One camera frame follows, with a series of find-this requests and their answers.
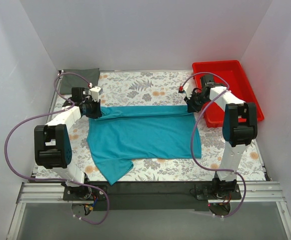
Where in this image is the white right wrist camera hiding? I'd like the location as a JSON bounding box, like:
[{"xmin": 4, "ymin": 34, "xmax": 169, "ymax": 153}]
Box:
[{"xmin": 178, "ymin": 82, "xmax": 194, "ymax": 99}]

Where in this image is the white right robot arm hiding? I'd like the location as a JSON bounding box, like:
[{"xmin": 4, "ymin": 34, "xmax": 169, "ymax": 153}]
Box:
[{"xmin": 178, "ymin": 72, "xmax": 258, "ymax": 200}]

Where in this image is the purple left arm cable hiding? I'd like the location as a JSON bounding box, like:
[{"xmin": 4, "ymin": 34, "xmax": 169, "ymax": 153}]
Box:
[{"xmin": 4, "ymin": 72, "xmax": 110, "ymax": 225}]

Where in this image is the floral patterned table mat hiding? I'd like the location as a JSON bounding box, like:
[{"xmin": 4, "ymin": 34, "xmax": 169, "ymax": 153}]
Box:
[{"xmin": 35, "ymin": 70, "xmax": 266, "ymax": 182}]

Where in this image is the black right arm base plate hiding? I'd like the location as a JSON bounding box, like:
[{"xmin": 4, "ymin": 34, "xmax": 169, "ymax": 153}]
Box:
[{"xmin": 189, "ymin": 183, "xmax": 244, "ymax": 204}]

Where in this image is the red plastic bin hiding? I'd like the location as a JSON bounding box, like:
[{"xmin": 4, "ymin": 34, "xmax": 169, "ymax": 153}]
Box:
[{"xmin": 192, "ymin": 60, "xmax": 265, "ymax": 128}]

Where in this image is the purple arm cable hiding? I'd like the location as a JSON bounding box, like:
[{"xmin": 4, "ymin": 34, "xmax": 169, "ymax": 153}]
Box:
[
  {"xmin": 179, "ymin": 71, "xmax": 247, "ymax": 219},
  {"xmin": 4, "ymin": 72, "xmax": 110, "ymax": 225}
]

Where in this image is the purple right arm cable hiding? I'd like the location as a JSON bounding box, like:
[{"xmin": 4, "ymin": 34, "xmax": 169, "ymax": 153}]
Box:
[{"xmin": 179, "ymin": 71, "xmax": 247, "ymax": 219}]

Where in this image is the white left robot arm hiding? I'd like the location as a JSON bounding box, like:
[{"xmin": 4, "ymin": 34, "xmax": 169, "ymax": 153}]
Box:
[{"xmin": 34, "ymin": 86, "xmax": 103, "ymax": 200}]

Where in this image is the aluminium front frame rail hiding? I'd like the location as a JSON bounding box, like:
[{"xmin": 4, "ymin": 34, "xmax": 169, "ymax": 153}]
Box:
[{"xmin": 7, "ymin": 181, "xmax": 291, "ymax": 240}]

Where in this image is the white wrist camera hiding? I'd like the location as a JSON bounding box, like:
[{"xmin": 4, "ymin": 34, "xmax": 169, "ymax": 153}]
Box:
[
  {"xmin": 178, "ymin": 82, "xmax": 194, "ymax": 99},
  {"xmin": 88, "ymin": 86, "xmax": 103, "ymax": 102}
]

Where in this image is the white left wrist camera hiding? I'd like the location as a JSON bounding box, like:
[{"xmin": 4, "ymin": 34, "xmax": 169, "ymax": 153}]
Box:
[{"xmin": 88, "ymin": 86, "xmax": 103, "ymax": 102}]

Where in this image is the teal t shirt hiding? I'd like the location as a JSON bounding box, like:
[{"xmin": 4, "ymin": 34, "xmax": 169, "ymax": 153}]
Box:
[{"xmin": 86, "ymin": 105, "xmax": 202, "ymax": 185}]

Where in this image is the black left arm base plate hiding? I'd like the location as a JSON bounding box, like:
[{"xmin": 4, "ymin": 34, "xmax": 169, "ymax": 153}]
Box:
[{"xmin": 61, "ymin": 183, "xmax": 106, "ymax": 201}]

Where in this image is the folded dark grey t shirt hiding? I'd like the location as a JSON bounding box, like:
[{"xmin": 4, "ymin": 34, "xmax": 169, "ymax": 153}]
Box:
[{"xmin": 59, "ymin": 68, "xmax": 100, "ymax": 95}]

